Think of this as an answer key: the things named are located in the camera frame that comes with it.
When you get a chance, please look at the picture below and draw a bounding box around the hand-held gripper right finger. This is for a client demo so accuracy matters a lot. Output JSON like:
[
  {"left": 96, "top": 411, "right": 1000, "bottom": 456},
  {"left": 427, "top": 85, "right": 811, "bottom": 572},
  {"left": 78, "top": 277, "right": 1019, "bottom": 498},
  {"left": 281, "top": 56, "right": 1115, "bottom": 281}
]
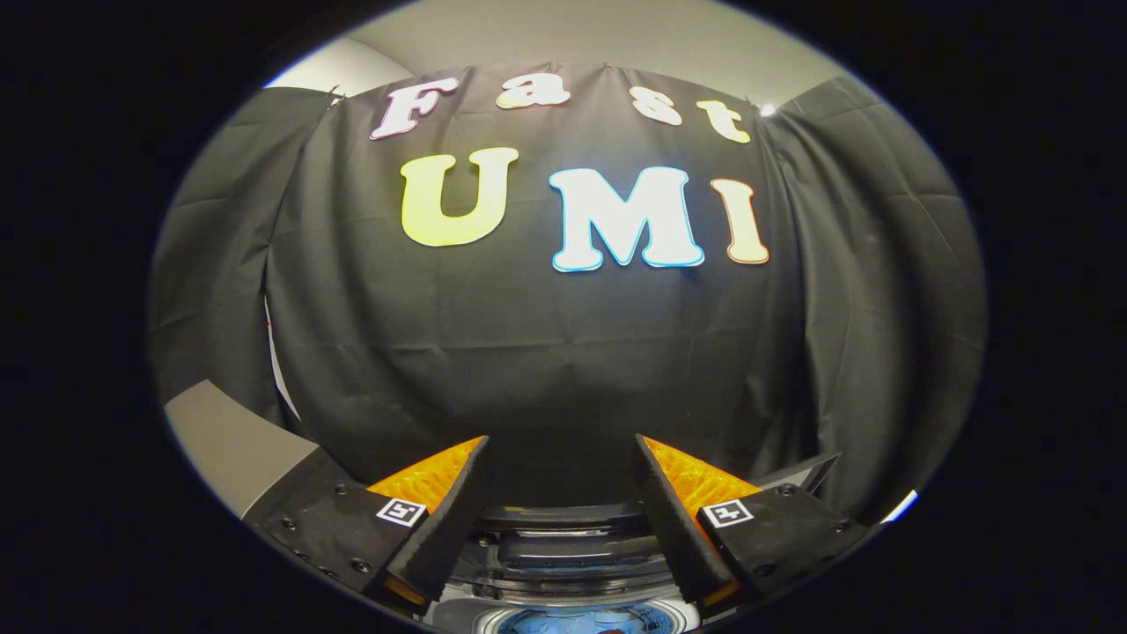
[{"left": 633, "top": 434, "right": 874, "bottom": 619}]

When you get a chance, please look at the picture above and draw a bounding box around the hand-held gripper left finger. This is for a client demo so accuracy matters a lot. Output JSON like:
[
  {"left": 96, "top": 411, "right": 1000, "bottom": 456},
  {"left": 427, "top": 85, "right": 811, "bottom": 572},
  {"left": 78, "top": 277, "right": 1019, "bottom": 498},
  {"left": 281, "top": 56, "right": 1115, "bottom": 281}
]
[{"left": 254, "top": 436, "right": 495, "bottom": 617}]

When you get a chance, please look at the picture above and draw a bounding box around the light blue polo shirt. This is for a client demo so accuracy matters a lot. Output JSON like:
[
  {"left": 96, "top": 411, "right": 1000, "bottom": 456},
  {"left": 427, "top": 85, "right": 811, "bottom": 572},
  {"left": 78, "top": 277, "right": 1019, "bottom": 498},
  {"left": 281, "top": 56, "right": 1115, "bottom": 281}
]
[{"left": 497, "top": 608, "right": 689, "bottom": 634}]

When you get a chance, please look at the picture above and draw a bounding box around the black backdrop cloth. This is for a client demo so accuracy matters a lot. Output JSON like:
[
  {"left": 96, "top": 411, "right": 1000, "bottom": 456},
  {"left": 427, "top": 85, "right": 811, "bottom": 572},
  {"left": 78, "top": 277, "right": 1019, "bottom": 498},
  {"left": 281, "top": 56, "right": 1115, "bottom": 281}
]
[{"left": 148, "top": 62, "right": 987, "bottom": 527}]

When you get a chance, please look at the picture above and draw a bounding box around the white paper sheet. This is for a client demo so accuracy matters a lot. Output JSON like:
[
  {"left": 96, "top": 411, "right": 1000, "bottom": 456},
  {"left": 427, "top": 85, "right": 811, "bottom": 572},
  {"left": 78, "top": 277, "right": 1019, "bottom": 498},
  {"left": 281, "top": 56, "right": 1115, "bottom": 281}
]
[{"left": 880, "top": 490, "right": 920, "bottom": 526}]

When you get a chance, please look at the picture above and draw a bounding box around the grey cabinet with black top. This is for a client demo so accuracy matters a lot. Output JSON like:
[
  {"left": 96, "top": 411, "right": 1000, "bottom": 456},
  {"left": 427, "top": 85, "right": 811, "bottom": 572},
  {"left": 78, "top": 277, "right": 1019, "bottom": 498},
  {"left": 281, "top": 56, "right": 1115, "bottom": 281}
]
[{"left": 164, "top": 380, "right": 353, "bottom": 522}]

